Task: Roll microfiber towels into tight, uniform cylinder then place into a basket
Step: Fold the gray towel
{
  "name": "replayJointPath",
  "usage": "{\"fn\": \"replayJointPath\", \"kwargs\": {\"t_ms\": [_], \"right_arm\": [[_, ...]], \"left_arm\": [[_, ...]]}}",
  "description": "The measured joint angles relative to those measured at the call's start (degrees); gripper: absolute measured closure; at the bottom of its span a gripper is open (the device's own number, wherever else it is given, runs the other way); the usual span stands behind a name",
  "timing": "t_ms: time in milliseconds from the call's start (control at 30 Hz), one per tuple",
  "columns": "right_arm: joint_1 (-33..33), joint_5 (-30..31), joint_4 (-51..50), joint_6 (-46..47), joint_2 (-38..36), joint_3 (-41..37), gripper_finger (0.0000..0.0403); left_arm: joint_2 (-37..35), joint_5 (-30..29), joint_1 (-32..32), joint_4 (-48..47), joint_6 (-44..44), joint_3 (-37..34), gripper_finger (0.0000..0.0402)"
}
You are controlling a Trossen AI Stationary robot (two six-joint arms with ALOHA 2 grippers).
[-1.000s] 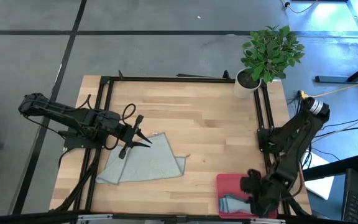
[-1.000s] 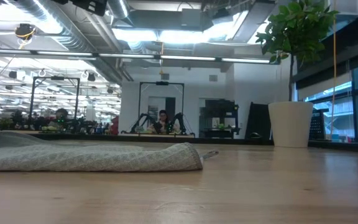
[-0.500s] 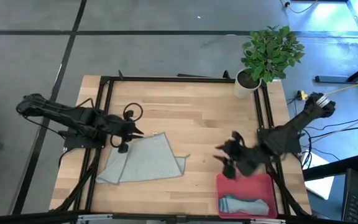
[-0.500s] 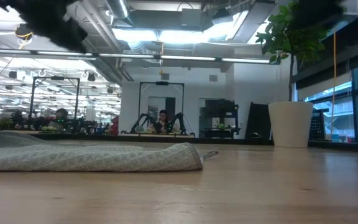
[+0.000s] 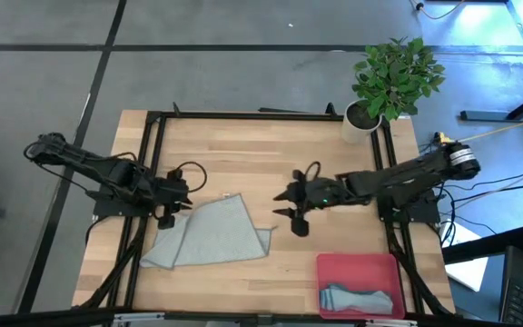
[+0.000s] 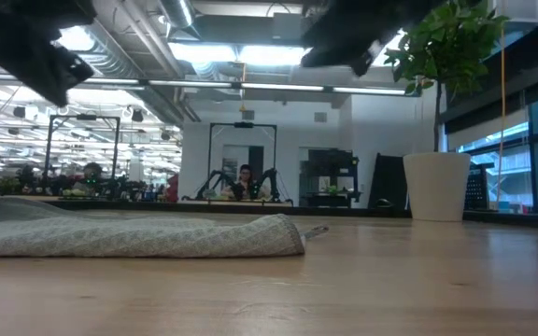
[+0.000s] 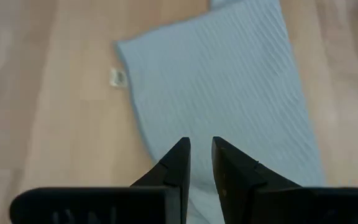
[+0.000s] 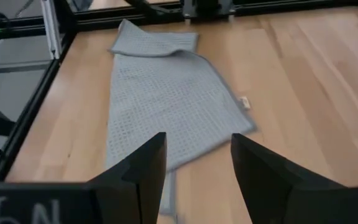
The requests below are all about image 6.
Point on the black background robot workstation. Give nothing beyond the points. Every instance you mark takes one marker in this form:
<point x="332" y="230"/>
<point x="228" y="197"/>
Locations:
<point x="82" y="117"/>
<point x="243" y="125"/>

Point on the red background object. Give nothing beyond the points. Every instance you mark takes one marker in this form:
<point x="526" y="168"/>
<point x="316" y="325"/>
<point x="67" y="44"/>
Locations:
<point x="173" y="189"/>

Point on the black leaning board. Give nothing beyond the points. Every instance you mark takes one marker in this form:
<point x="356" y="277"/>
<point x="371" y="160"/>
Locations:
<point x="388" y="179"/>

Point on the linear ceiling light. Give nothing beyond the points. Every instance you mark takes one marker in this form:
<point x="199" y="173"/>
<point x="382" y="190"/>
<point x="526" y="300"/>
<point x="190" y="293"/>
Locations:
<point x="273" y="87"/>

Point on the black aluminium table frame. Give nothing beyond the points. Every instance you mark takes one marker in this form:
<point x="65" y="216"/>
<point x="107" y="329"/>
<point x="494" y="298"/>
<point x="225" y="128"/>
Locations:
<point x="344" y="211"/>

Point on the person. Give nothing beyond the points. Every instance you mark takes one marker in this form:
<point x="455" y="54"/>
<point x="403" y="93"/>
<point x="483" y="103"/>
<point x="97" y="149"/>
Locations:
<point x="92" y="172"/>
<point x="245" y="179"/>

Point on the black computer mouse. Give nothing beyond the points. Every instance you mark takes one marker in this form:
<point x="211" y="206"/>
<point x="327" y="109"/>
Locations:
<point x="384" y="203"/>

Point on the green leafy potted tree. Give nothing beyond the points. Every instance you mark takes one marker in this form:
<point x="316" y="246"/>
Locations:
<point x="451" y="51"/>

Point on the grey waffle microfiber towel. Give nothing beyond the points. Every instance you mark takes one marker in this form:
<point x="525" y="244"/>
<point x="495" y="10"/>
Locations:
<point x="133" y="235"/>

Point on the black shelf unit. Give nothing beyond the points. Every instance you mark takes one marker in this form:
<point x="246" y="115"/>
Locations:
<point x="332" y="168"/>

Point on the silver ceiling duct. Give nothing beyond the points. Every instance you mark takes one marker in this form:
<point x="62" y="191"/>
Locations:
<point x="178" y="11"/>

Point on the white plant pot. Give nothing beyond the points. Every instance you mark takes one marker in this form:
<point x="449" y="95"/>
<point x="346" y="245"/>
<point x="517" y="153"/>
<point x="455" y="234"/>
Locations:
<point x="437" y="186"/>

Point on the black perforated crate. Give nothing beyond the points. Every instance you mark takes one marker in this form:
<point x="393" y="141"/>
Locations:
<point x="477" y="186"/>

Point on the grey wall vent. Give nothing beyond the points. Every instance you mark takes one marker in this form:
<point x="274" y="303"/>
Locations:
<point x="320" y="117"/>

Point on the small background plant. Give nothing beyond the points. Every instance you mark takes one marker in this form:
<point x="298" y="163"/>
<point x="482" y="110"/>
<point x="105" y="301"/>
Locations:
<point x="7" y="184"/>

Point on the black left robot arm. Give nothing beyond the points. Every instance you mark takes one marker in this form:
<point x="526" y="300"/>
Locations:
<point x="31" y="7"/>

